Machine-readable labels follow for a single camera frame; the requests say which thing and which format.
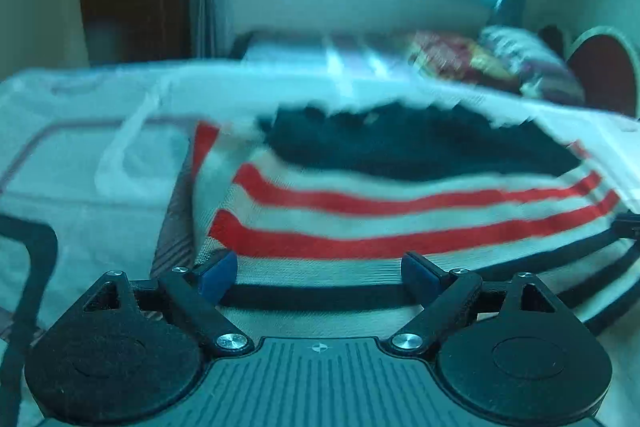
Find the striped folded blanket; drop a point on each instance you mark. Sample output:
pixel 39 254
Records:
pixel 375 54

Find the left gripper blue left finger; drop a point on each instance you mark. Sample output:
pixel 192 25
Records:
pixel 210 280

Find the grey striped pillow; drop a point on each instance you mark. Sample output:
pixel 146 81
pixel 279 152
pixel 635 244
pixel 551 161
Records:
pixel 542 74

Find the striped white knit sweater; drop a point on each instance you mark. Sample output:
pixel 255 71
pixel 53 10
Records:
pixel 320 208

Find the red white heart headboard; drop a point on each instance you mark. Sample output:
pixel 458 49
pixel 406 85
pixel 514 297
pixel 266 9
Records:
pixel 606 63

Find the patterned white bed sheet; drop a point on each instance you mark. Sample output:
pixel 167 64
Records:
pixel 97 155

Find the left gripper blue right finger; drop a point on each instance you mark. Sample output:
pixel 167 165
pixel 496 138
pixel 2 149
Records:
pixel 426 282

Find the maroon yellow pillow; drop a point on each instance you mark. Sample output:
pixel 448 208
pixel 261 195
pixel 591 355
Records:
pixel 455 58

